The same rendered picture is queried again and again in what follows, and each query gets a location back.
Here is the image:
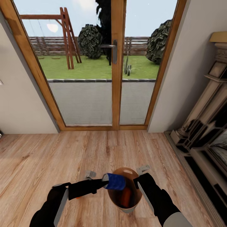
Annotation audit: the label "can of soda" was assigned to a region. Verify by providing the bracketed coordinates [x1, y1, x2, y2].
[102, 173, 125, 190]
[119, 186, 132, 209]

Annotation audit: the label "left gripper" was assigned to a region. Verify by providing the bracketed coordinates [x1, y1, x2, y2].
[78, 179, 109, 198]

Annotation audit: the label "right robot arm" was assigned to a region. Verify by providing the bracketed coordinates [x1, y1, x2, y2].
[133, 165, 193, 227]

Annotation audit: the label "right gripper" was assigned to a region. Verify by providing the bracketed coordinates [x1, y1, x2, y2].
[133, 177, 140, 189]

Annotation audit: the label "trash can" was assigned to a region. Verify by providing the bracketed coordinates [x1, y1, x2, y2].
[107, 167, 143, 213]

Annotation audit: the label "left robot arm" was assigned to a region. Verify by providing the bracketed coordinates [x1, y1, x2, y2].
[29, 170, 109, 227]

